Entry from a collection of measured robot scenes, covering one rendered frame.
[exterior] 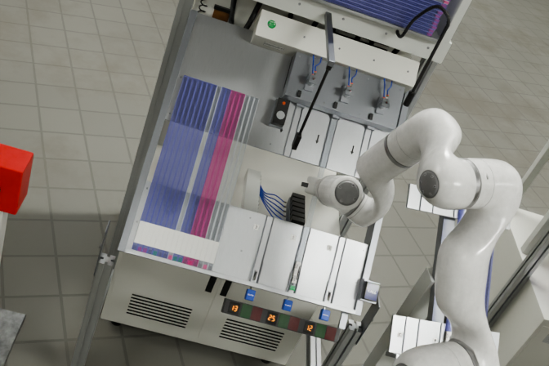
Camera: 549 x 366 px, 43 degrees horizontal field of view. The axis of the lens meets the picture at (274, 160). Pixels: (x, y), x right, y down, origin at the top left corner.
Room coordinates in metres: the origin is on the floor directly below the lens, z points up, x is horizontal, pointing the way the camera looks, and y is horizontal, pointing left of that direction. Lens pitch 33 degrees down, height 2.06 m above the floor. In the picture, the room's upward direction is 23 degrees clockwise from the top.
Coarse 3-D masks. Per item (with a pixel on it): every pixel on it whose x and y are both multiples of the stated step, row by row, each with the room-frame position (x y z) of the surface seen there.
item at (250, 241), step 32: (256, 224) 1.52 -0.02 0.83; (288, 224) 1.56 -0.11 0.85; (224, 256) 1.44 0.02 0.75; (256, 256) 1.47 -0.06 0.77; (288, 256) 1.50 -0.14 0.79; (320, 256) 1.54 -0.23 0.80; (352, 256) 1.57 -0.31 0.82; (288, 288) 1.45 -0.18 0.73; (320, 288) 1.48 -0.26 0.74; (352, 288) 1.51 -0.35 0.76
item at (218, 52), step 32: (192, 32) 1.80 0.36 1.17; (224, 32) 1.84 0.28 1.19; (192, 64) 1.74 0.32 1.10; (224, 64) 1.78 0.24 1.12; (256, 64) 1.82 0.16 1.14; (288, 64) 1.86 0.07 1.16; (256, 96) 1.76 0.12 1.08; (256, 128) 1.70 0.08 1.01; (288, 128) 1.73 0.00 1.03; (320, 128) 1.77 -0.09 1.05; (352, 128) 1.81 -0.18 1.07; (320, 160) 1.71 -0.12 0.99; (352, 160) 1.75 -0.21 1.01
